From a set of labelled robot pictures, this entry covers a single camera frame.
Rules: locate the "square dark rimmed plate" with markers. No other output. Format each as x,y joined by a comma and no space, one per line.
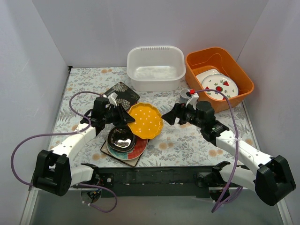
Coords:
131,163

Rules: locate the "red and teal round plate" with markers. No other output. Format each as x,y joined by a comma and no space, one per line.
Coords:
134,153

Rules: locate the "black floral square plate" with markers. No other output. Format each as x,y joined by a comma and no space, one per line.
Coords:
123,95

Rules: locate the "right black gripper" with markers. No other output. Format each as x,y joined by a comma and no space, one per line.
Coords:
180,114

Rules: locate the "watermelon pattern round plate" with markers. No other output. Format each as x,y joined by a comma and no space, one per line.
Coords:
220,83

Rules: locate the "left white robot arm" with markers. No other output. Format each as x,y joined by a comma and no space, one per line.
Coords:
63,154

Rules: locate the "orange plastic bin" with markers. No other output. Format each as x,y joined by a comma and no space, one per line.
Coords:
219,59

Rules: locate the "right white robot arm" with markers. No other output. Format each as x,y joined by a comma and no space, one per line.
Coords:
253,161

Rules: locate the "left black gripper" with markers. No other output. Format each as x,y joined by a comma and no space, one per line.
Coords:
118,113

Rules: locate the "white plastic bin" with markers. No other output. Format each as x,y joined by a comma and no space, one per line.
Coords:
156,68

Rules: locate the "small grey white cup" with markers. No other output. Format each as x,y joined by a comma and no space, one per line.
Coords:
184,95

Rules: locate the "white plate in orange bin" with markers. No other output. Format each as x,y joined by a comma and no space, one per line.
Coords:
200,77

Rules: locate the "yellow dotted scalloped plate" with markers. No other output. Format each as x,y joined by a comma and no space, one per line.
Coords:
148,123

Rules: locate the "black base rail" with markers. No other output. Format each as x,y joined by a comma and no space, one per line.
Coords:
110,177

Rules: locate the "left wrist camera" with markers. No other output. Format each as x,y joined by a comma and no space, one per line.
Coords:
112,99

